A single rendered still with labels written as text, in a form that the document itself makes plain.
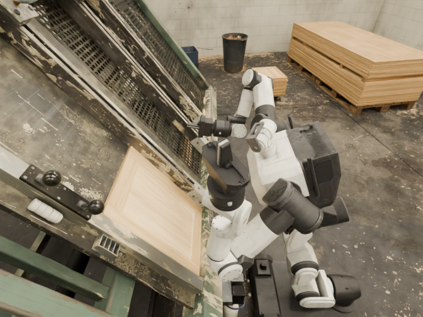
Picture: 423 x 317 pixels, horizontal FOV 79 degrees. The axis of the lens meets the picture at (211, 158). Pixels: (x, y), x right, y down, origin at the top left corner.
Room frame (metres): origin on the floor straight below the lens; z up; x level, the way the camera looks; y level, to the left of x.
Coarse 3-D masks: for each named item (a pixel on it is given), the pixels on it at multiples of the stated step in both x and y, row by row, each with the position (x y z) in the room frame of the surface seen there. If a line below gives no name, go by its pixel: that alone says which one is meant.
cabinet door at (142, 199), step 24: (120, 168) 0.73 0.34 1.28; (144, 168) 0.81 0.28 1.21; (120, 192) 0.62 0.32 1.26; (144, 192) 0.70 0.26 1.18; (168, 192) 0.79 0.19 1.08; (120, 216) 0.54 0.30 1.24; (144, 216) 0.60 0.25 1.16; (168, 216) 0.67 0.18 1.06; (192, 216) 0.77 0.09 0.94; (168, 240) 0.57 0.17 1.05; (192, 240) 0.64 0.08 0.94; (192, 264) 0.54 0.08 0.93
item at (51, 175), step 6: (48, 174) 0.41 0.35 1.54; (54, 174) 0.41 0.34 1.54; (60, 174) 0.43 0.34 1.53; (36, 180) 0.46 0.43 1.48; (42, 180) 0.41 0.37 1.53; (48, 180) 0.40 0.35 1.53; (54, 180) 0.41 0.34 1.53; (60, 180) 0.42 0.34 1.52; (48, 186) 0.40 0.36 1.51; (54, 186) 0.41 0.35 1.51
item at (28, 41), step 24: (0, 0) 0.85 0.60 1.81; (0, 24) 0.87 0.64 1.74; (24, 24) 0.89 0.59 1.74; (24, 48) 0.87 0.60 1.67; (48, 48) 0.91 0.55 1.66; (48, 72) 0.87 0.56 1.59; (72, 72) 0.89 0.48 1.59; (72, 96) 0.87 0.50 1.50; (96, 96) 0.88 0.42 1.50; (120, 120) 0.87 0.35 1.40; (144, 144) 0.87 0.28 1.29; (168, 168) 0.87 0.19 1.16; (192, 192) 0.87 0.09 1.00
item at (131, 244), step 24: (0, 168) 0.45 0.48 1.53; (24, 168) 0.48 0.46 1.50; (24, 192) 0.44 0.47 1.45; (72, 216) 0.44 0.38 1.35; (96, 216) 0.47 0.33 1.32; (120, 240) 0.45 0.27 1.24; (144, 240) 0.49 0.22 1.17; (144, 264) 0.44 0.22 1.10; (168, 264) 0.46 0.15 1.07; (192, 288) 0.44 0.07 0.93
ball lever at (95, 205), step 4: (80, 200) 0.48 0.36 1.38; (96, 200) 0.43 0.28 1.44; (76, 204) 0.46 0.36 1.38; (80, 204) 0.46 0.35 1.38; (84, 204) 0.45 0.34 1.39; (88, 204) 0.42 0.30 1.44; (92, 204) 0.41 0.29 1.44; (96, 204) 0.41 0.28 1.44; (100, 204) 0.42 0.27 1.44; (80, 208) 0.46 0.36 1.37; (84, 208) 0.46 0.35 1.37; (88, 208) 0.41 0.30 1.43; (92, 208) 0.40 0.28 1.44; (96, 208) 0.40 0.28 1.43; (100, 208) 0.41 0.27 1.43; (92, 212) 0.40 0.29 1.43; (96, 212) 0.40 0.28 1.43; (100, 212) 0.41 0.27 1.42
